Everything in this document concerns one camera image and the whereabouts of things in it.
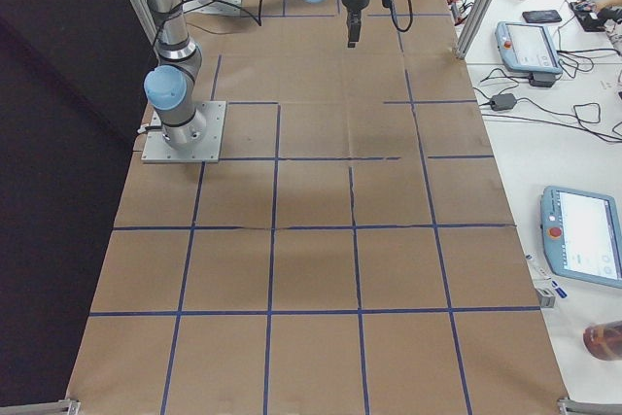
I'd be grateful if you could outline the blue teach pendant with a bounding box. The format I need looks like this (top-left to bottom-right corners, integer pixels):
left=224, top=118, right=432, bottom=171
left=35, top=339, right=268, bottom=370
left=540, top=186, right=621, bottom=289
left=495, top=21, right=563, bottom=75

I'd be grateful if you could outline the black smartphone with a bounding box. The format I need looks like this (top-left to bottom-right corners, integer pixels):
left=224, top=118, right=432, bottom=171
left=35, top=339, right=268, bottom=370
left=522, top=10, right=562, bottom=24

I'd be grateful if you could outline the blue teach pendant far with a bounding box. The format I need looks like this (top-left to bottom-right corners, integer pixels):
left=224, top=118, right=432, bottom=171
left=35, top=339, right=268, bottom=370
left=495, top=21, right=563, bottom=75

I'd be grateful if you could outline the black power adapter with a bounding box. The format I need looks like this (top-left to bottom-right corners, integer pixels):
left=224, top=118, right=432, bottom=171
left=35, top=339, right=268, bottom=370
left=489, top=93, right=517, bottom=112

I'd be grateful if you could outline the blue teach pendant near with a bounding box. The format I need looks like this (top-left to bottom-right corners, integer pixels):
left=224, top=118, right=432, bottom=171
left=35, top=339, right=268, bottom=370
left=540, top=186, right=621, bottom=289

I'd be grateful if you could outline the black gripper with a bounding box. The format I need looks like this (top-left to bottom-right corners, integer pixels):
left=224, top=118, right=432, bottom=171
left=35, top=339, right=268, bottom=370
left=341, top=0, right=370, bottom=49

